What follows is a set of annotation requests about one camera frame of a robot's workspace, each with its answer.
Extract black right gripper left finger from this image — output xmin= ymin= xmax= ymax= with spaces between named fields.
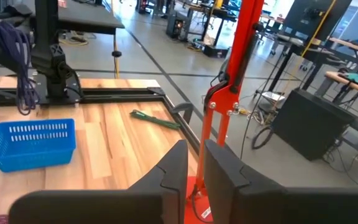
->
xmin=8 ymin=139 xmax=189 ymax=224

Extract black knob yellow stick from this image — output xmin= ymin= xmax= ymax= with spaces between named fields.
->
xmin=110 ymin=0 xmax=123 ymax=79

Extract red desk lamp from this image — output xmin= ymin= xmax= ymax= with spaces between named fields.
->
xmin=183 ymin=0 xmax=265 ymax=224

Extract black computer case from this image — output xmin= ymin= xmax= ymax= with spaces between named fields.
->
xmin=271 ymin=88 xmax=357 ymax=162

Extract wooden-edged background table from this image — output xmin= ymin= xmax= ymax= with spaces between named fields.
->
xmin=324 ymin=70 xmax=358 ymax=101

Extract black aluminium table frame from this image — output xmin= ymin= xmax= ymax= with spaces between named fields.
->
xmin=0 ymin=82 xmax=204 ymax=150

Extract white floor cable bundle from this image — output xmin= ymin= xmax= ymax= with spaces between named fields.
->
xmin=237 ymin=105 xmax=273 ymax=125

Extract green braided USB cable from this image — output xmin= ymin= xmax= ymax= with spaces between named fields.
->
xmin=129 ymin=109 xmax=182 ymax=131

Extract blue-violet braided USB cable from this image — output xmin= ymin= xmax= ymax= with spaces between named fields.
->
xmin=0 ymin=21 xmax=40 ymax=116

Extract black background panel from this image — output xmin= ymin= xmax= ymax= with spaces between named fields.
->
xmin=283 ymin=0 xmax=353 ymax=42

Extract black coiled floor cable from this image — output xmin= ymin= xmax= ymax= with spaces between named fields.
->
xmin=250 ymin=124 xmax=275 ymax=151

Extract blue plastic basket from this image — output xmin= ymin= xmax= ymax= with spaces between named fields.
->
xmin=0 ymin=118 xmax=77 ymax=174

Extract black desk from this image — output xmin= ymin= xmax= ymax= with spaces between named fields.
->
xmin=56 ymin=0 xmax=126 ymax=35

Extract black table clamp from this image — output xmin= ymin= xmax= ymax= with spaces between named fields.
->
xmin=170 ymin=101 xmax=195 ymax=125

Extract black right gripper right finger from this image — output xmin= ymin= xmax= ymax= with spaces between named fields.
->
xmin=203 ymin=139 xmax=358 ymax=224

